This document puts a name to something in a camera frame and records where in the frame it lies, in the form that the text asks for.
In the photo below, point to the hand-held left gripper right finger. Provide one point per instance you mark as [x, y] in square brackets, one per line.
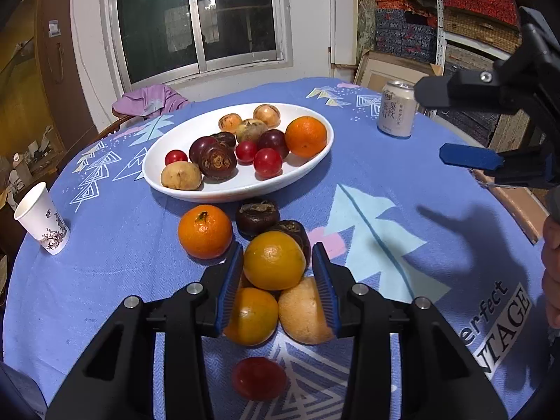
[326, 288]

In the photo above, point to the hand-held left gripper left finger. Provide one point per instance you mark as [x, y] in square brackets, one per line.
[229, 288]

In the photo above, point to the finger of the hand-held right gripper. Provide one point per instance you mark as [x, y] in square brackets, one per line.
[468, 157]
[455, 89]

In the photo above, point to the large tan round fruit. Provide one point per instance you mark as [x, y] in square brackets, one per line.
[304, 319]

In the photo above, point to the yellow orange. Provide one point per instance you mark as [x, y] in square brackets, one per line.
[274, 260]
[256, 319]

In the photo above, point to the orange tangerine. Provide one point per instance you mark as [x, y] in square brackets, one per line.
[204, 232]
[306, 136]

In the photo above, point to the dark water chestnut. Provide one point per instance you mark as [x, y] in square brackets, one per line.
[257, 216]
[217, 162]
[295, 232]
[225, 138]

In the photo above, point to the white oval plate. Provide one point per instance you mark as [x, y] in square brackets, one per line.
[245, 186]

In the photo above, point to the tan oval fruit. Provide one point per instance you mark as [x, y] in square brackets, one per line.
[181, 176]

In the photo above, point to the red cherry tomato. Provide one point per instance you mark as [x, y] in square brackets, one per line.
[176, 156]
[246, 151]

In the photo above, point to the dark red plum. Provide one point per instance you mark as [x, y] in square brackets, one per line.
[273, 141]

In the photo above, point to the person's right hand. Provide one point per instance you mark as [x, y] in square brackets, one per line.
[552, 271]

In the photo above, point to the white metal shelf rack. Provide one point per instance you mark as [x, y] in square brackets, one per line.
[440, 30]

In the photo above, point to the white drink can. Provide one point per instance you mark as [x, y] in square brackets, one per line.
[396, 113]

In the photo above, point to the brown cardboard box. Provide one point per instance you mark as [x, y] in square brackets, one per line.
[520, 210]

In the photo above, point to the blue printed tablecloth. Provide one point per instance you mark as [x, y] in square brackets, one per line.
[393, 249]

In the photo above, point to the green marbled panel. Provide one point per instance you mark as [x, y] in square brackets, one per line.
[365, 13]

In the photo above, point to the white leaning board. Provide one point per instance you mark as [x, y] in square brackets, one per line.
[331, 17]

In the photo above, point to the dark purple plum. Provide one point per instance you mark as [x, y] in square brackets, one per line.
[201, 146]

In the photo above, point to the small tan round fruit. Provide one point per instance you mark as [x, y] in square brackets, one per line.
[267, 114]
[251, 129]

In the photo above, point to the wooden armchair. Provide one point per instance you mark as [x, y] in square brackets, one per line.
[116, 124]

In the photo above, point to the white printed paper cup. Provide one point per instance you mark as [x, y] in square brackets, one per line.
[39, 218]

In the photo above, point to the purple garment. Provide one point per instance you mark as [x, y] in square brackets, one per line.
[148, 100]

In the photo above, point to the wooden glass cabinet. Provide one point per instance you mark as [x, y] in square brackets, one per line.
[57, 74]

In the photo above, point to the sliding glass window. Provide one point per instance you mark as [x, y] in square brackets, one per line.
[153, 17]

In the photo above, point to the wooden picture frame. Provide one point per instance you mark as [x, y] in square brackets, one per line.
[385, 74]

